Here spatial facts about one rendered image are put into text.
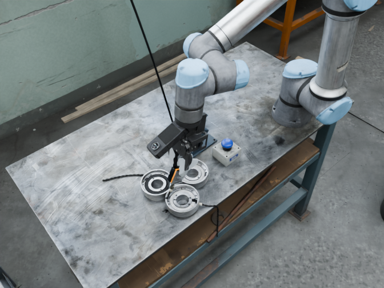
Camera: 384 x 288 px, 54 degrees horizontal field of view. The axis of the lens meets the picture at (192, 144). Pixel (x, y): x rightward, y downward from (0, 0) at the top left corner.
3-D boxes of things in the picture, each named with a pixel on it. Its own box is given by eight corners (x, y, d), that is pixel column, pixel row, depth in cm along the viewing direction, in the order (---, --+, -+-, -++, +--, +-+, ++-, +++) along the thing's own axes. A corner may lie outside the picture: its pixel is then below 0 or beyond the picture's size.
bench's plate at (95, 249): (92, 302, 100) (91, 299, 98) (7, 171, 132) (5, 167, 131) (353, 104, 151) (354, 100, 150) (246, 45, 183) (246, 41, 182)
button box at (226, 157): (226, 167, 128) (227, 158, 124) (212, 155, 132) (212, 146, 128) (243, 155, 131) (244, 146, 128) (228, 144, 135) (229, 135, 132)
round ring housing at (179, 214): (163, 217, 115) (162, 210, 112) (170, 190, 122) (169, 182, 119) (196, 222, 113) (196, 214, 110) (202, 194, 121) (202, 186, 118)
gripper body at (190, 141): (206, 150, 107) (211, 117, 99) (183, 162, 103) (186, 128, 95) (190, 135, 111) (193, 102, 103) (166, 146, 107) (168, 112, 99)
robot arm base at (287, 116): (288, 96, 153) (292, 76, 145) (319, 115, 144) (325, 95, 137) (263, 113, 146) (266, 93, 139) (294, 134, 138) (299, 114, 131)
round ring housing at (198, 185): (211, 168, 128) (211, 161, 125) (205, 194, 121) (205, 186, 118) (180, 164, 129) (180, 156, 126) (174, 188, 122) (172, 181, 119)
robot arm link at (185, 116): (187, 115, 92) (167, 98, 96) (185, 129, 95) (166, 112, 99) (210, 105, 95) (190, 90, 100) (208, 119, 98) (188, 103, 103)
